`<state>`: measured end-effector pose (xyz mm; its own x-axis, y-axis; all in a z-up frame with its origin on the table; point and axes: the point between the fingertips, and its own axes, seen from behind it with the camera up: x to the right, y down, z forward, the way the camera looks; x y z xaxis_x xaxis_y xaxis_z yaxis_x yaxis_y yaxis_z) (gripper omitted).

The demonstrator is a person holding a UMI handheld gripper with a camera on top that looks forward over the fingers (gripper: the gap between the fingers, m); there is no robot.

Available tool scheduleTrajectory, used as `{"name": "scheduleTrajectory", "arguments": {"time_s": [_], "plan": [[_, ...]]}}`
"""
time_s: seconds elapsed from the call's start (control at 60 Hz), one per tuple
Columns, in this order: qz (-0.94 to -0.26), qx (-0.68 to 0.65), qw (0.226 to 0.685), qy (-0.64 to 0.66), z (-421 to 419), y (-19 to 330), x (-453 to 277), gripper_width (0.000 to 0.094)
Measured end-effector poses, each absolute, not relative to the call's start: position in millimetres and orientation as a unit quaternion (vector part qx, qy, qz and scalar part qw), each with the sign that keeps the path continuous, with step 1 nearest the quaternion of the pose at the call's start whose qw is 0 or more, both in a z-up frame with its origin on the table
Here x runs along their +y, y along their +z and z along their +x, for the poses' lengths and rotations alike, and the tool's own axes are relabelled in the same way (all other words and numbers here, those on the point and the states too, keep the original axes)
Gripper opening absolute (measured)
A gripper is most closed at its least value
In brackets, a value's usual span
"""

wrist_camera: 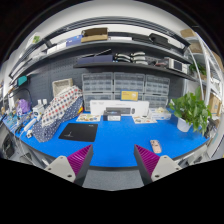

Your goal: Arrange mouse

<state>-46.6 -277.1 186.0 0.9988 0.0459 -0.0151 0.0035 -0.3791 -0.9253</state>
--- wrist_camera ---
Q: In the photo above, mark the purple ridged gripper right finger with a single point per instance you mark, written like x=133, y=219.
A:
x=153, y=167

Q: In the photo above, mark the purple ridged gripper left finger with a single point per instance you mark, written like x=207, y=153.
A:
x=74, y=167

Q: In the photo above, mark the black mouse pad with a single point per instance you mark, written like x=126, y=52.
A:
x=79, y=132

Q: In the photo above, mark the colourful picture card right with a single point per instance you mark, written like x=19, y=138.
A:
x=143, y=120

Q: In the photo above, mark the colourful picture card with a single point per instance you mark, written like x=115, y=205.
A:
x=143, y=120
x=88, y=118

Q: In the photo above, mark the colourful picture card left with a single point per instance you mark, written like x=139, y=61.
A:
x=88, y=118

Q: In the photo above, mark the white blue tissue box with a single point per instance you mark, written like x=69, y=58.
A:
x=160, y=113

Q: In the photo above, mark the patterned fabric covered machine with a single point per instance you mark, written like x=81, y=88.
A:
x=65, y=106

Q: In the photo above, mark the white keyboard box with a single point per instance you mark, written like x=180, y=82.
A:
x=127, y=108

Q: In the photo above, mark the small black white box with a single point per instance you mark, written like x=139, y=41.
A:
x=112, y=116

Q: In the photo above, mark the white power strip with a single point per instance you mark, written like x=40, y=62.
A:
x=30, y=124

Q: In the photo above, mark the green potted plant white pot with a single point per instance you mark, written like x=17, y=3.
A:
x=191, y=112

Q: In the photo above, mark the yellow label card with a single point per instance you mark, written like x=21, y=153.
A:
x=129, y=95

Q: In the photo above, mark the grey drawer organizer right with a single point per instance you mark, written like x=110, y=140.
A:
x=155, y=85

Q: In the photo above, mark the grey drawer organizer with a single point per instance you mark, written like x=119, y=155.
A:
x=128, y=81
x=97, y=82
x=155, y=85

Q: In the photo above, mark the white woven basket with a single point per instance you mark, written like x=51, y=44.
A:
x=60, y=85

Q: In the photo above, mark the purple bag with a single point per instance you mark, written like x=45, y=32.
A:
x=23, y=106

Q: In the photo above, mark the grey drawer organizer left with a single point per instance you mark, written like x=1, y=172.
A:
x=97, y=82

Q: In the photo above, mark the grey drawer organizer middle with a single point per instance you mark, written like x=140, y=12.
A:
x=128, y=81

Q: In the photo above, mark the white device on shelf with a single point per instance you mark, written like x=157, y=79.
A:
x=177, y=66

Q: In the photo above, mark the dark blue flat box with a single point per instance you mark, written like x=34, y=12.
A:
x=95, y=59

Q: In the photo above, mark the cardboard box top shelf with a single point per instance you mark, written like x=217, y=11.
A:
x=94, y=34

